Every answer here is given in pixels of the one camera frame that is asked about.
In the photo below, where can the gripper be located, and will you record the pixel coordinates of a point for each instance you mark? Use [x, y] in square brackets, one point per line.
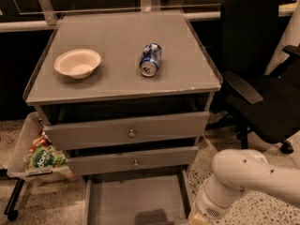
[208, 206]

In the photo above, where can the grey bottom drawer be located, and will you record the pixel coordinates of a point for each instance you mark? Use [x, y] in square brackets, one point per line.
[144, 197]

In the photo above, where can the grey drawer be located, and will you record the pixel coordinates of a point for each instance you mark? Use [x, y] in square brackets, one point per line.
[132, 161]
[144, 197]
[130, 130]

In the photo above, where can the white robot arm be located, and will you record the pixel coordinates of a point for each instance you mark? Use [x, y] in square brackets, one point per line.
[234, 174]

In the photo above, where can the grey middle drawer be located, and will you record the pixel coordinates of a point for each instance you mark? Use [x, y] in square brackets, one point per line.
[132, 161]

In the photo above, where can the grey top drawer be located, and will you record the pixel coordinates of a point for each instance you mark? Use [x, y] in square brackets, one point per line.
[130, 130]

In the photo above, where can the grey drawer cabinet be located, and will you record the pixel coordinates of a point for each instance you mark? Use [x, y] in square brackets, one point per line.
[185, 82]

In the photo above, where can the black office chair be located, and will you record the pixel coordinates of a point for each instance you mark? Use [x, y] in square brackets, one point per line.
[267, 105]

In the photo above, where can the green snack bag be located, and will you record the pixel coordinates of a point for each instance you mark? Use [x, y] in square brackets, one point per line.
[46, 157]

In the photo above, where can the blue soda can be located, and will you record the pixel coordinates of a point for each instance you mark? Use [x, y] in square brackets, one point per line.
[150, 59]

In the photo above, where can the clear plastic side bin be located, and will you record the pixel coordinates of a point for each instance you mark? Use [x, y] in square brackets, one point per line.
[18, 165]

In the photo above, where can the red snack packet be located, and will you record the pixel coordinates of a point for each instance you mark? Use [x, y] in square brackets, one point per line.
[42, 139]

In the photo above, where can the black wheeled stand leg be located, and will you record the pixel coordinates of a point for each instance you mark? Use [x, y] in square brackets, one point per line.
[10, 212]

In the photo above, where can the white paper bowl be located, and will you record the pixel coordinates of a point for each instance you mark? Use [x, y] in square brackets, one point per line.
[77, 64]

